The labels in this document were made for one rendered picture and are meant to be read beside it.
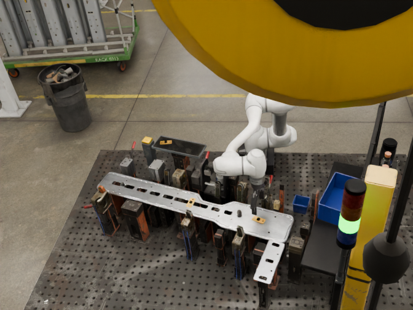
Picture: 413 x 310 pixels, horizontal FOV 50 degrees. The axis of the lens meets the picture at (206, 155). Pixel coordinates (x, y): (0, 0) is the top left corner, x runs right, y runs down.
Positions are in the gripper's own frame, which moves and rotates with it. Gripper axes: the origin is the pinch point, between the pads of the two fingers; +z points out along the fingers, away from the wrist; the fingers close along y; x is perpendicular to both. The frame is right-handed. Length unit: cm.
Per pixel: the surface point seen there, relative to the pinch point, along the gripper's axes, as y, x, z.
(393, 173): 46, 67, -86
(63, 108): -138, -284, 76
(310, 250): 13.9, 35.7, 11.1
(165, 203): 6, -62, 14
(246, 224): 5.3, -6.2, 13.9
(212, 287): 36, -18, 44
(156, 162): -18, -80, 3
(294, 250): 16.7, 27.3, 11.4
